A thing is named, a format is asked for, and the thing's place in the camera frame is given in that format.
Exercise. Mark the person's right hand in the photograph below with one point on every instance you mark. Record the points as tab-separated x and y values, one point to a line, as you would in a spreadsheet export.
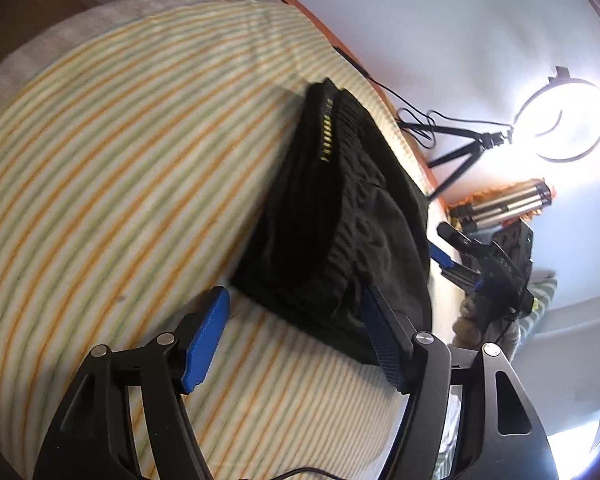
470	330

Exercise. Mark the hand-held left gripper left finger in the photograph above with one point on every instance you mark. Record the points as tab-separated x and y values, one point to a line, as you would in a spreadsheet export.
207	330

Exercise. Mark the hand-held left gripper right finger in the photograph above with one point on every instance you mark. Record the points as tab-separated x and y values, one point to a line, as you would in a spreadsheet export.
385	335

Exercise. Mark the black pants with yellow print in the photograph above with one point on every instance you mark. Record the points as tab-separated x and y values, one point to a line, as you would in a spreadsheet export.
340	220

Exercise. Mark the black mini tripod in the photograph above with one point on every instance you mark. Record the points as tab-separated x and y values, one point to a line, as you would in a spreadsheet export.
460	152

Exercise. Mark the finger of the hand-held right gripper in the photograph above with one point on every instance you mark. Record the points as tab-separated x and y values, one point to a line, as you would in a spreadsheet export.
462	246
442	259

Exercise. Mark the green and white wavy pillow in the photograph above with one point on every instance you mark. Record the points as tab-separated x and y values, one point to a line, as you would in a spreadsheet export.
542	295

